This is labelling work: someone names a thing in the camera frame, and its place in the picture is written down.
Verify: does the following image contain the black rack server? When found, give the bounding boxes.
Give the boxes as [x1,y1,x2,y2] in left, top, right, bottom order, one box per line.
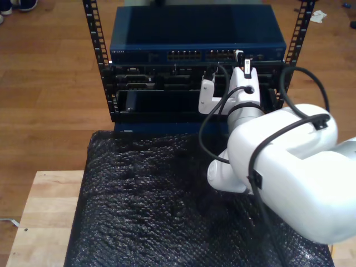
[101,62,290,92]

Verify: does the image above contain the blue rack base unit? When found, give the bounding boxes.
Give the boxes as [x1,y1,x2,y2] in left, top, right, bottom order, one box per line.
[113,121,231,135]

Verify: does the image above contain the crumpled white paper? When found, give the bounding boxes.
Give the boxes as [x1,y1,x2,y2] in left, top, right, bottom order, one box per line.
[309,9,328,24]

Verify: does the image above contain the black bubble mat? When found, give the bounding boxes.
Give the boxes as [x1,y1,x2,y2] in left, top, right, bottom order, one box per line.
[64,130,334,267]

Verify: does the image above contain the black shoe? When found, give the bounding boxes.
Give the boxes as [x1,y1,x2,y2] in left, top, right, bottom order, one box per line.
[18,0,39,12]

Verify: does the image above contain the blue network switch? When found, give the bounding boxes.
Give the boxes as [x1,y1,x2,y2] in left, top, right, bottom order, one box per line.
[109,5,287,63]

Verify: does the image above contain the black perforated rack post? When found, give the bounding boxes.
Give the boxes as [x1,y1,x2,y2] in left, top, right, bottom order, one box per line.
[82,0,119,123]
[274,0,317,123]

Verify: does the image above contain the grey flat cable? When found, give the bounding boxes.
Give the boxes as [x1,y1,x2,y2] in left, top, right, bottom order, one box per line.
[0,217,22,228]

